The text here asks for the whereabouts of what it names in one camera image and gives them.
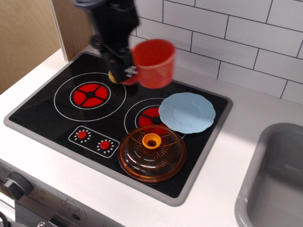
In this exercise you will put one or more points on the grey oven knob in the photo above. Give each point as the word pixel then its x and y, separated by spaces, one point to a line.
pixel 17 186

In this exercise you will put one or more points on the red plastic cup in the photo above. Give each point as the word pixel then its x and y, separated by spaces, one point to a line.
pixel 154 61

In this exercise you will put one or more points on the grey oven front panel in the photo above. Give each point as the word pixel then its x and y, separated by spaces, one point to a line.
pixel 55 206

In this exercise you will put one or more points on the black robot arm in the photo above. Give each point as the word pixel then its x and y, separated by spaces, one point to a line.
pixel 113 21

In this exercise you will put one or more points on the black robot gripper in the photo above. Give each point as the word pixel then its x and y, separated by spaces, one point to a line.
pixel 113 21

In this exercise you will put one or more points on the wooden side panel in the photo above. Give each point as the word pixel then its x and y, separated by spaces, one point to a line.
pixel 32 30

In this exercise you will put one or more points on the grey sink basin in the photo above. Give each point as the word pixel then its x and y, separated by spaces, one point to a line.
pixel 271 194

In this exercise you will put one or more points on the yellow toy potato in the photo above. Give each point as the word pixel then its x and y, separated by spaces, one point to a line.
pixel 112 78

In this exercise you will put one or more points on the orange transparent pot lid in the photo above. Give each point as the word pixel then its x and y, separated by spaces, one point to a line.
pixel 152 154

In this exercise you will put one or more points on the light blue plate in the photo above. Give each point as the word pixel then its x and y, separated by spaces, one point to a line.
pixel 187 113

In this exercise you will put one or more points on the black toy stovetop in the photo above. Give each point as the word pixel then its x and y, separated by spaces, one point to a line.
pixel 80 113

